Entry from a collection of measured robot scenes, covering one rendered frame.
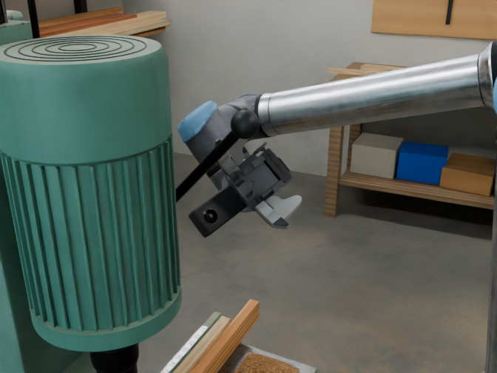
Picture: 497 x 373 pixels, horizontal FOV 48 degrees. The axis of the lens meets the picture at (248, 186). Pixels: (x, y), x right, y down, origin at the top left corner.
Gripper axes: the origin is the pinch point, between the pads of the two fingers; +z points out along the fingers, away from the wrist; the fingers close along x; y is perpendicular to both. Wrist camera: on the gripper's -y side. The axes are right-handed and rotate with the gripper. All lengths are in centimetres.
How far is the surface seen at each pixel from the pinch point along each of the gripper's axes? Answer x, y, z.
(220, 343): 18.8, -19.4, -26.2
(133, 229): -4.1, -13.4, 18.7
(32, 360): -0.2, -35.0, 2.6
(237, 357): 23.3, -18.9, -28.6
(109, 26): -127, 20, -266
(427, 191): 70, 102, -242
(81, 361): 4.2, -32.8, -4.5
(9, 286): -8.6, -29.4, 8.8
